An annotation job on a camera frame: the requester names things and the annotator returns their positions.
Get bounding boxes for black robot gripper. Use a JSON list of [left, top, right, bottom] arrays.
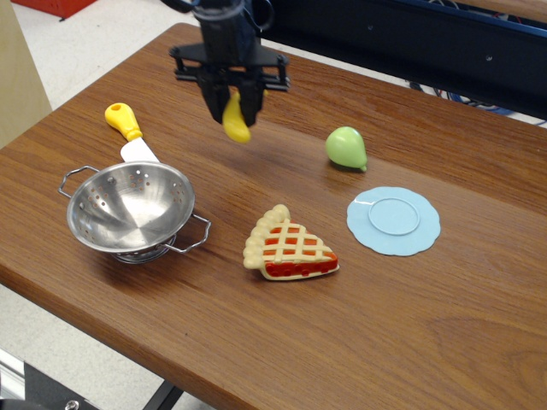
[[169, 12, 290, 127]]

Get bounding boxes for yellow handled toy knife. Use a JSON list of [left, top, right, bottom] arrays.
[[104, 102, 159, 162]]

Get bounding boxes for black table leg bracket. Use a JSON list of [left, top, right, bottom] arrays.
[[20, 362, 183, 409]]

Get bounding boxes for red box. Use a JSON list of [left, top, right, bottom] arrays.
[[12, 0, 95, 19]]

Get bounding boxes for light blue toy plate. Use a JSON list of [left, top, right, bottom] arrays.
[[346, 186, 441, 256]]

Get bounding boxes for steel colander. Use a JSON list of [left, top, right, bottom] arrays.
[[58, 161, 211, 264]]

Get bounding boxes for blue cable bundle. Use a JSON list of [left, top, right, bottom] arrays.
[[408, 79, 547, 128]]

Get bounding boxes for yellow toy banana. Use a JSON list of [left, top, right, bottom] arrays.
[[221, 90, 255, 144]]

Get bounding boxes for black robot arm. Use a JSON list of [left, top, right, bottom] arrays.
[[165, 1, 290, 126]]

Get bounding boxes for toy cherry pie slice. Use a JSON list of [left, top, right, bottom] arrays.
[[243, 204, 339, 281]]

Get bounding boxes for dark blue metal frame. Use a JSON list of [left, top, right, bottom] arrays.
[[262, 1, 546, 119]]

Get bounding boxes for beige wooden panel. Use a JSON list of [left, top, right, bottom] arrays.
[[1, 1, 52, 146]]

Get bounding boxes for green toy pear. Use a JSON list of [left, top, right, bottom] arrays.
[[326, 126, 368, 172]]

